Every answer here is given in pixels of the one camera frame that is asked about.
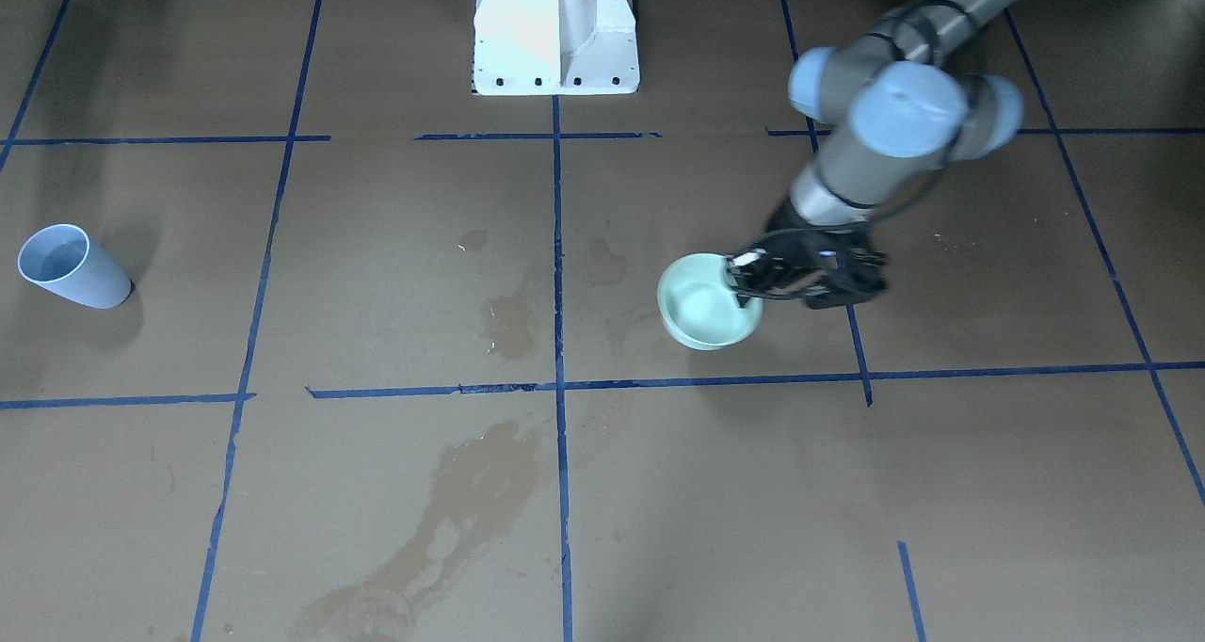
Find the brown paper table cover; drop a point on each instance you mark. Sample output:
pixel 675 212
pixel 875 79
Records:
pixel 392 367

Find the light green bowl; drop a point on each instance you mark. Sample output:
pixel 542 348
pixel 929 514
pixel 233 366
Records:
pixel 699 307

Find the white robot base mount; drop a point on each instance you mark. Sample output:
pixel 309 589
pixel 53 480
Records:
pixel 538 47

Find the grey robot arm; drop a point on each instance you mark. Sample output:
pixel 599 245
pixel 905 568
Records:
pixel 894 113

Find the light blue plastic cup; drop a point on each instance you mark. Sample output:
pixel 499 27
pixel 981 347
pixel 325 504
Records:
pixel 64 260

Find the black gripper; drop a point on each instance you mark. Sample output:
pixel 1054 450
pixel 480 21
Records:
pixel 784 227

